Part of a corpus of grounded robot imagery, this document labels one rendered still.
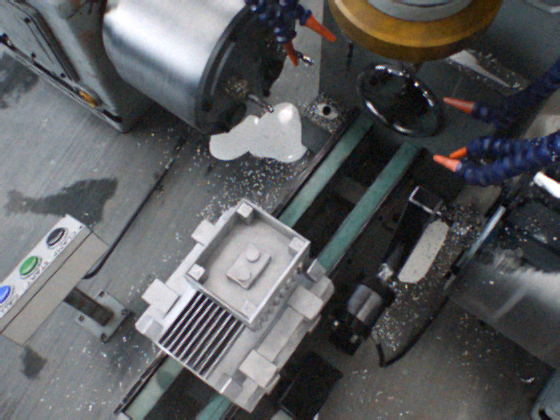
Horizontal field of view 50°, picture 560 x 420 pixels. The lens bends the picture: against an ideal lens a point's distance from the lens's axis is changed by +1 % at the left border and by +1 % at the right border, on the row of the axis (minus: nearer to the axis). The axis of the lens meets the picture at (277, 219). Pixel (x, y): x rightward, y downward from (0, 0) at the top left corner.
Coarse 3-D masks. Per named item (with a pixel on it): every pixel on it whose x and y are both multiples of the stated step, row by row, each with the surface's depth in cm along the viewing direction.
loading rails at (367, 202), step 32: (352, 128) 101; (320, 160) 99; (352, 160) 104; (416, 160) 98; (288, 192) 96; (320, 192) 98; (352, 192) 105; (384, 192) 97; (288, 224) 96; (352, 224) 95; (384, 224) 106; (320, 256) 93; (352, 256) 96; (160, 352) 88; (160, 384) 87; (192, 384) 94; (128, 416) 86; (160, 416) 94; (224, 416) 85
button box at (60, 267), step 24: (72, 240) 78; (96, 240) 80; (48, 264) 77; (72, 264) 79; (24, 288) 76; (48, 288) 78; (72, 288) 80; (0, 312) 75; (24, 312) 76; (48, 312) 78; (24, 336) 77
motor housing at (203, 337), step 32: (192, 256) 79; (192, 288) 76; (320, 288) 78; (160, 320) 76; (192, 320) 72; (224, 320) 73; (288, 320) 75; (192, 352) 71; (224, 352) 71; (288, 352) 77; (256, 384) 74
